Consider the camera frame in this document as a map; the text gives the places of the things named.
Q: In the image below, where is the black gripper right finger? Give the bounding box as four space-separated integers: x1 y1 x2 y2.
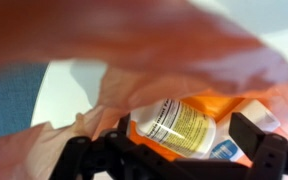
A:
228 112 288 180

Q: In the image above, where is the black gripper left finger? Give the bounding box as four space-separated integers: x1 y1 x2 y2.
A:
48 109 198 180

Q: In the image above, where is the white and orange supplement bottle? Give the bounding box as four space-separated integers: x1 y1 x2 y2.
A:
127 98 218 162

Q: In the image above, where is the orange plastic bag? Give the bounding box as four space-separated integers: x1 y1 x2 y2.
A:
0 0 288 180

